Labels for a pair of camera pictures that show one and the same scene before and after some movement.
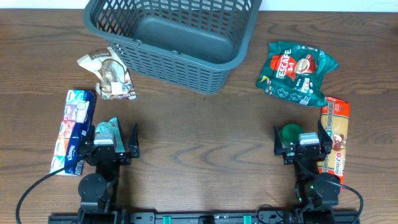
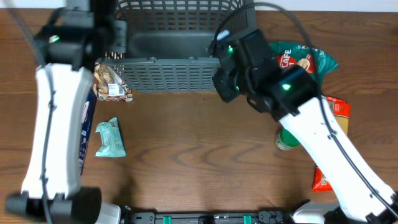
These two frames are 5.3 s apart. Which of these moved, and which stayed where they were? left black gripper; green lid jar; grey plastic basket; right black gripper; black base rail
Moved: grey plastic basket; left black gripper; right black gripper
Stayed: green lid jar; black base rail
